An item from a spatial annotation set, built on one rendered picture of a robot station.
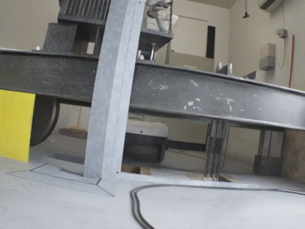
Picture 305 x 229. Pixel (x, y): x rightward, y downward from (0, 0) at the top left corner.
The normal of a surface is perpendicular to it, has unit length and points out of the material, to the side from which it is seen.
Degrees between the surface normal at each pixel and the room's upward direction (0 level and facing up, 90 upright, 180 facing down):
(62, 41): 90
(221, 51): 90
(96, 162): 90
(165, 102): 90
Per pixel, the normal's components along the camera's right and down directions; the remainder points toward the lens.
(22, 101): 0.03, -0.06
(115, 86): 0.24, -0.03
